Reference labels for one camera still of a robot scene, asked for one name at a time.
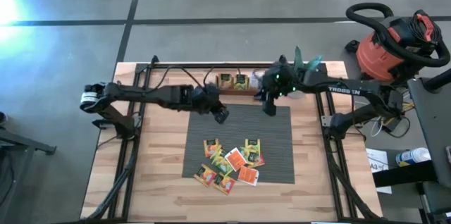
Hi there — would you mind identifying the white Tazo tea packet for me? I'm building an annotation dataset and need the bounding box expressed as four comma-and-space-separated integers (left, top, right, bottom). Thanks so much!
248, 72, 264, 89

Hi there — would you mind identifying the black floor stand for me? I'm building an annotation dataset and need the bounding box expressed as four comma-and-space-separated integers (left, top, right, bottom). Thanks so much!
0, 110, 58, 224

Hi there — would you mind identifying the white spray can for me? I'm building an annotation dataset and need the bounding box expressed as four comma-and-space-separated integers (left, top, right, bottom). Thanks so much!
395, 147, 432, 168

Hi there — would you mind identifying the black power adapter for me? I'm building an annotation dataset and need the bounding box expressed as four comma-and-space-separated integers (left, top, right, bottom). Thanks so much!
382, 118, 407, 135

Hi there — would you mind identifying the white paper sheet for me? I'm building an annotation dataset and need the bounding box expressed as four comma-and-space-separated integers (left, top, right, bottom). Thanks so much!
366, 147, 393, 195

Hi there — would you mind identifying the green plant in white pot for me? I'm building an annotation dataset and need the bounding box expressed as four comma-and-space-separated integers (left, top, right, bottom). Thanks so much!
292, 46, 324, 73

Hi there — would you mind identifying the mango tea sachet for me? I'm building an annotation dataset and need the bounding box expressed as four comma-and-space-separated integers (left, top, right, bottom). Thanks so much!
212, 173, 237, 196

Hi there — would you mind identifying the green lemon lime tea packet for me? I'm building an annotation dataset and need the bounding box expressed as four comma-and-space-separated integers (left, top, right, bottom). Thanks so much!
240, 147, 258, 164
245, 137, 262, 155
210, 151, 234, 178

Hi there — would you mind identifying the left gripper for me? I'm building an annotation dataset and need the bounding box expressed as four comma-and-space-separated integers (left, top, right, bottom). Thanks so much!
197, 88, 230, 124

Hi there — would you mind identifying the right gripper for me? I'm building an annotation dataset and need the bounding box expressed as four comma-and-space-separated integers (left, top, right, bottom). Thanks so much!
262, 67, 299, 117

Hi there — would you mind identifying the brown wooden tea organizer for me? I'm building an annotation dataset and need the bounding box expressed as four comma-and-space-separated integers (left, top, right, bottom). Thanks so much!
216, 72, 261, 97

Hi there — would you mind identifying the red peach tea packet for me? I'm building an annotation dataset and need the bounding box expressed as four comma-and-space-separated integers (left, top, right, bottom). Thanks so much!
192, 163, 218, 187
203, 138, 223, 159
218, 73, 233, 90
250, 153, 266, 169

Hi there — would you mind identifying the orange black shop vacuum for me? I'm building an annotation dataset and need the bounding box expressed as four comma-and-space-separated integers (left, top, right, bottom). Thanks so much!
344, 2, 451, 97

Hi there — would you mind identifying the dark grey woven placemat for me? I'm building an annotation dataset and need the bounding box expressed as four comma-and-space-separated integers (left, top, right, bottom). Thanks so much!
181, 103, 296, 185

